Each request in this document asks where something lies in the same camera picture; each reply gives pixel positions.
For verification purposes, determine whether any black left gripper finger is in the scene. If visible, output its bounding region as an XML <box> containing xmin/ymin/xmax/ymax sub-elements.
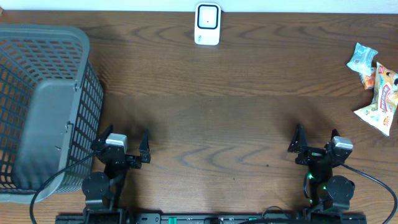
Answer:
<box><xmin>139</xmin><ymin>130</ymin><xmax>151</xmax><ymax>162</ymax></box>
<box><xmin>93</xmin><ymin>124</ymin><xmax>113</xmax><ymax>146</ymax></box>

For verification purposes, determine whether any orange yellow snack bag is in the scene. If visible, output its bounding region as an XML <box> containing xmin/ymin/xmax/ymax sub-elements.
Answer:
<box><xmin>354</xmin><ymin>62</ymin><xmax>397</xmax><ymax>136</ymax></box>

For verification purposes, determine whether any orange white Kleenex tissue pack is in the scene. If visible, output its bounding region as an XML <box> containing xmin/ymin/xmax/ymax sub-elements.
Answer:
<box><xmin>359</xmin><ymin>67</ymin><xmax>376</xmax><ymax>90</ymax></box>

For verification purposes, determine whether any teal wet wipes pack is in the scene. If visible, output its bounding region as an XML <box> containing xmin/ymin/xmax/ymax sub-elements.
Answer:
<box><xmin>346</xmin><ymin>43</ymin><xmax>378</xmax><ymax>75</ymax></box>

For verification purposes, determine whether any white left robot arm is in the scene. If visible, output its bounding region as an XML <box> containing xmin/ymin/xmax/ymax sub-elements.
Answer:
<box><xmin>82</xmin><ymin>125</ymin><xmax>151</xmax><ymax>224</ymax></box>

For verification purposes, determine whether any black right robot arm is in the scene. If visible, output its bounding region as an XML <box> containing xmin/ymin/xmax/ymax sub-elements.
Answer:
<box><xmin>143</xmin><ymin>124</ymin><xmax>355</xmax><ymax>223</ymax></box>

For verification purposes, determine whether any white barcode scanner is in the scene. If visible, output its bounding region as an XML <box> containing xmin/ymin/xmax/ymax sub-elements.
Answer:
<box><xmin>194</xmin><ymin>2</ymin><xmax>221</xmax><ymax>45</ymax></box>

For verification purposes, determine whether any grey plastic mesh basket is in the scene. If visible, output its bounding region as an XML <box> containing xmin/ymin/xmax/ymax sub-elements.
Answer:
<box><xmin>1</xmin><ymin>24</ymin><xmax>104</xmax><ymax>203</ymax></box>

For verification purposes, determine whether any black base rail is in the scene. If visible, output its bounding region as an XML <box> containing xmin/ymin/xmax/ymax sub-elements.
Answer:
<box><xmin>55</xmin><ymin>212</ymin><xmax>368</xmax><ymax>224</ymax></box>

